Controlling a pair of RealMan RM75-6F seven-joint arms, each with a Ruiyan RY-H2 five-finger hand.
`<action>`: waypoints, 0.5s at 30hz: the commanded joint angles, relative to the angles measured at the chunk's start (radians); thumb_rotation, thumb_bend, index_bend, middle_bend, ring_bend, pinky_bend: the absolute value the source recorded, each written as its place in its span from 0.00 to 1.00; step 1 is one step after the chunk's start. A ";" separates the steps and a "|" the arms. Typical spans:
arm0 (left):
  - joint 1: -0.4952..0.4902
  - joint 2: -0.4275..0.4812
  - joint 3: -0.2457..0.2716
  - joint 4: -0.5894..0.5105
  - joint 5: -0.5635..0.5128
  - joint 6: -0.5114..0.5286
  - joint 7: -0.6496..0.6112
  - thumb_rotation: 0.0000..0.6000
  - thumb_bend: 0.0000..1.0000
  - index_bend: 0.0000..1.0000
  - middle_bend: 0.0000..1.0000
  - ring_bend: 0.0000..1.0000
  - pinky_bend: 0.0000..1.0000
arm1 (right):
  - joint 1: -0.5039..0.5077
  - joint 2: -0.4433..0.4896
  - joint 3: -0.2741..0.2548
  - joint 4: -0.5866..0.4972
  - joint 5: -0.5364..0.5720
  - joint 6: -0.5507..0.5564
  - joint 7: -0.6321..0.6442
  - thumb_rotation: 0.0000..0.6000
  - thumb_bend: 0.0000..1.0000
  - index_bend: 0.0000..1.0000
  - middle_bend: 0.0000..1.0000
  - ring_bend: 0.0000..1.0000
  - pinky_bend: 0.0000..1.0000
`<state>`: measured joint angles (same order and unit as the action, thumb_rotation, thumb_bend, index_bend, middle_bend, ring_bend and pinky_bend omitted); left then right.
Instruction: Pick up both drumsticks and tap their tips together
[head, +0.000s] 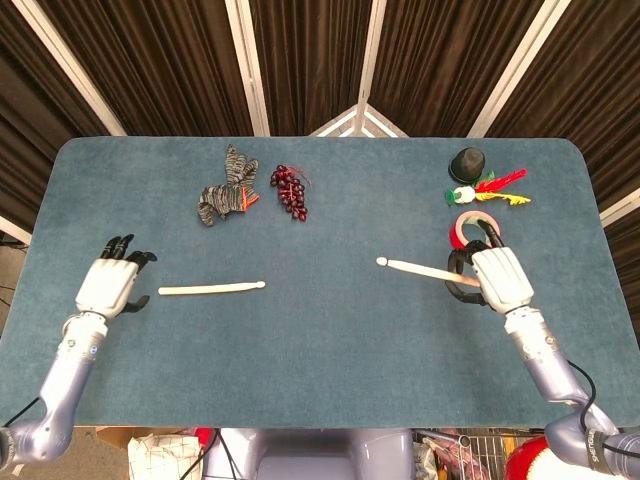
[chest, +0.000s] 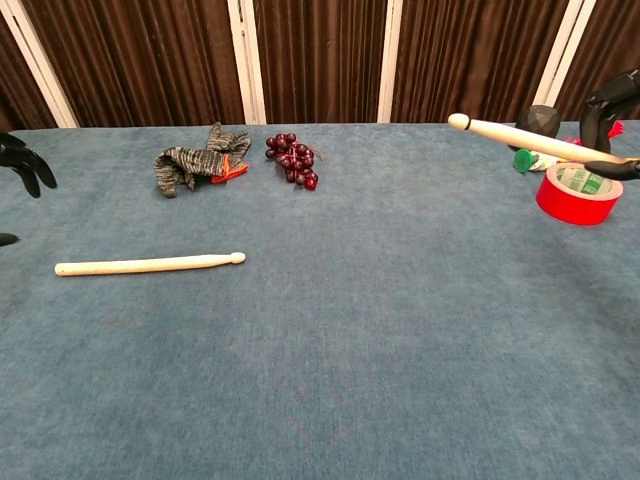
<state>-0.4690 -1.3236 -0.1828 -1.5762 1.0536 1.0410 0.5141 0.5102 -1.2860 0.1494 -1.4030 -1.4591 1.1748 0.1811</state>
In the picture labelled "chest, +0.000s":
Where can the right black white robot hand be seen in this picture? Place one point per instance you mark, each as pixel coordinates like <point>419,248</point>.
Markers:
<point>592,125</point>

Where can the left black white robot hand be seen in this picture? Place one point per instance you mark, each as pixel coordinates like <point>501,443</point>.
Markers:
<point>30,165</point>

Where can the cream wooden drumstick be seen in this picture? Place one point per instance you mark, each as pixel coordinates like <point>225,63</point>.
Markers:
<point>500,132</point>
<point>150,264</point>

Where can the black faceted dome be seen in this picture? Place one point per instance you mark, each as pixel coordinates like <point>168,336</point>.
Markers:
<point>537,120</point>

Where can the colourful feather shuttlecock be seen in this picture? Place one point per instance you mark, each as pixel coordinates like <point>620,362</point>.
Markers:
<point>524,161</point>

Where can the red tape roll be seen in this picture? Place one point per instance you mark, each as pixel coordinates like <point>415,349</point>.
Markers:
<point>570,207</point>

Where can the grey striped knit glove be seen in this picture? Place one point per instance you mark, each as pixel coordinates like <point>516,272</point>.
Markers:
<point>185,162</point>
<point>232,142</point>

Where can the dark red grape bunch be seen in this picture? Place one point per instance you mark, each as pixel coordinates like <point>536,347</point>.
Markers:
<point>295,160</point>

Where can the dark brown pleated curtain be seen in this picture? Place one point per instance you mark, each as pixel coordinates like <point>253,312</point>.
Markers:
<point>320,55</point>

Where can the blue felt table cover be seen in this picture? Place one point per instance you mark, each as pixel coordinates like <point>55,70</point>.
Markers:
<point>320,350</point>

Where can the white partition frame post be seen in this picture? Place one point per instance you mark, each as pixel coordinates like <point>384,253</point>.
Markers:
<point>390,60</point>
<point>565,50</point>
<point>40,65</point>
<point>247,60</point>

